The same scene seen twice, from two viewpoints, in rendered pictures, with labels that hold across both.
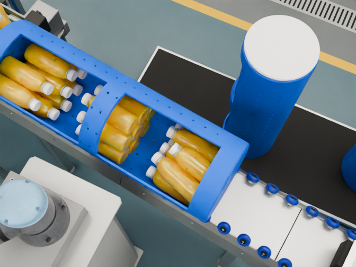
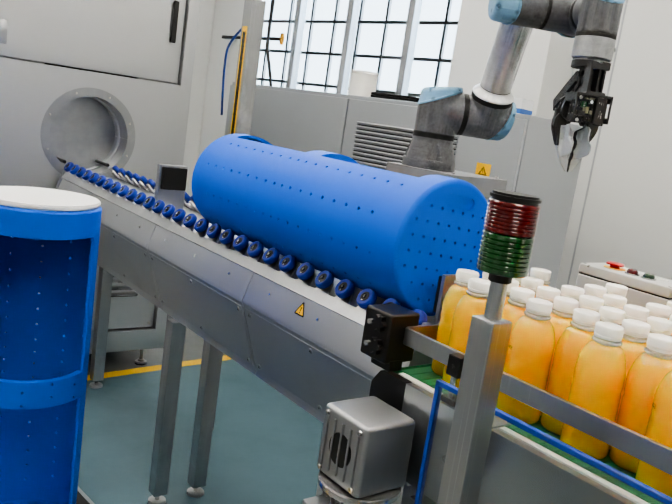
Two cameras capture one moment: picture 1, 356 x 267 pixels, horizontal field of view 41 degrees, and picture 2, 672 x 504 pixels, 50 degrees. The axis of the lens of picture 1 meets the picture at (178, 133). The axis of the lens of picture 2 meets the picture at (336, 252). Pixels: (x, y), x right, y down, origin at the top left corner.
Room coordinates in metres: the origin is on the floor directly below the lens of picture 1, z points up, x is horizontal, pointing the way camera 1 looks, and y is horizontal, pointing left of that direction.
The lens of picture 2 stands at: (2.28, 0.88, 1.32)
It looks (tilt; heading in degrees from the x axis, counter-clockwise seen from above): 10 degrees down; 200
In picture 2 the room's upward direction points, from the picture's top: 8 degrees clockwise
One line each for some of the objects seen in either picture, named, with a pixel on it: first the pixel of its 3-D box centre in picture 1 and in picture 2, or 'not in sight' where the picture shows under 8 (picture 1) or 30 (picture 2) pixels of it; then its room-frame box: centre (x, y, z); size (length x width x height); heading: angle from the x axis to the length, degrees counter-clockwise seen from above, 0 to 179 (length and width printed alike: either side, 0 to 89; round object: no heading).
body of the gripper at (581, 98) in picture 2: not in sight; (586, 93); (0.78, 0.79, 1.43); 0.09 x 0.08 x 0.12; 26
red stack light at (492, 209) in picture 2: not in sight; (511, 217); (1.37, 0.77, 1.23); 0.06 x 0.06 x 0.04
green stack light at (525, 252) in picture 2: not in sight; (504, 252); (1.37, 0.77, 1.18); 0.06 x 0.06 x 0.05
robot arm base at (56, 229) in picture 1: (37, 215); (430, 150); (0.25, 0.37, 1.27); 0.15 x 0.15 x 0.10
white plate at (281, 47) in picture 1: (281, 46); (39, 198); (0.93, -0.38, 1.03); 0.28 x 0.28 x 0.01
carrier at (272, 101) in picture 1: (261, 99); (27, 373); (0.93, -0.38, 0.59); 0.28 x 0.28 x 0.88
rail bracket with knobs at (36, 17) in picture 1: (36, 27); (391, 336); (1.06, 0.56, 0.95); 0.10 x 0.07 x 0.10; 149
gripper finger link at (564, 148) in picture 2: not in sight; (567, 147); (0.79, 0.78, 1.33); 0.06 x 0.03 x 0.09; 26
